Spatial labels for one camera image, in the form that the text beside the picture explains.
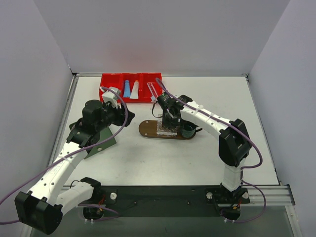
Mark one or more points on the oval wooden tray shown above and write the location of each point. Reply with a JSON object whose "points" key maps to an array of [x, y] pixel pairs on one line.
{"points": [[148, 129]]}

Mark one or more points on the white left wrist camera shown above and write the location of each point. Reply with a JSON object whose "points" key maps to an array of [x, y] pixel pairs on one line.
{"points": [[108, 96]]}

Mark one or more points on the dark green enamel mug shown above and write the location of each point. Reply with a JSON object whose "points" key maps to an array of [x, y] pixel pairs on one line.
{"points": [[188, 131]]}

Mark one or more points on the red plastic divided bin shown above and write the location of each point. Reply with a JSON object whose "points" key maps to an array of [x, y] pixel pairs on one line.
{"points": [[117, 80]]}

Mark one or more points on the white toothpaste tube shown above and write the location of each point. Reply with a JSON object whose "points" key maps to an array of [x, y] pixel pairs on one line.
{"points": [[135, 90]]}

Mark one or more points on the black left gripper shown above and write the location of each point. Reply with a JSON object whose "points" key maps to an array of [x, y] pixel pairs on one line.
{"points": [[122, 113]]}

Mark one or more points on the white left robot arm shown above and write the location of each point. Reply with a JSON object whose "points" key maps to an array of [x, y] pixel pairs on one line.
{"points": [[43, 206]]}

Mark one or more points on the clear plastic bag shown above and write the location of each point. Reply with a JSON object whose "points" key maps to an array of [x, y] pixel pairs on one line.
{"points": [[164, 131]]}

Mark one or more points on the toothbrush in clear wrapper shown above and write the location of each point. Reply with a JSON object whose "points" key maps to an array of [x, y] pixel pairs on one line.
{"points": [[155, 91]]}

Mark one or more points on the blue toothpaste tube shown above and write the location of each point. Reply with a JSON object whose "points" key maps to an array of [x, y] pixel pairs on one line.
{"points": [[127, 90]]}

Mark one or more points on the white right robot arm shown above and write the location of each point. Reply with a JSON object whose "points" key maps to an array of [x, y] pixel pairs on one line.
{"points": [[186, 115]]}

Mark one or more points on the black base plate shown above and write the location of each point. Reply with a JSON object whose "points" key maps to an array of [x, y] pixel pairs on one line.
{"points": [[164, 201]]}

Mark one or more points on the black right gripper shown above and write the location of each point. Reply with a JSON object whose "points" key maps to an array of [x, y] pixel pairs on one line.
{"points": [[169, 119]]}

